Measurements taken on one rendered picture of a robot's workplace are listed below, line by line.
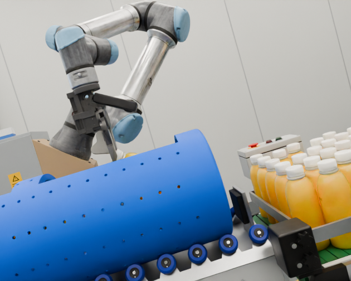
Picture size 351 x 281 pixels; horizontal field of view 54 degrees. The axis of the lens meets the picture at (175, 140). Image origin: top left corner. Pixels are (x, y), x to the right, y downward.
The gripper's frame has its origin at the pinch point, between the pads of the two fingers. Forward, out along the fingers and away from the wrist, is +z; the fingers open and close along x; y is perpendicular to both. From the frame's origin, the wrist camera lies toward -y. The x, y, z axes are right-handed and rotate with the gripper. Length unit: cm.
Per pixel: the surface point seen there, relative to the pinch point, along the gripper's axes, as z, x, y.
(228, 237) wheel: 24.4, 16.0, -20.7
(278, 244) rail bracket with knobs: 23.9, 28.5, -28.1
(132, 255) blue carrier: 20.8, 17.5, 1.5
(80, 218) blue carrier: 8.8, 19.4, 9.1
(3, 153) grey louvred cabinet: -13, -133, 82
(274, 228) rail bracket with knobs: 21.8, 25.8, -29.0
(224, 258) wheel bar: 28.7, 16.8, -18.3
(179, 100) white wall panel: -16, -269, -50
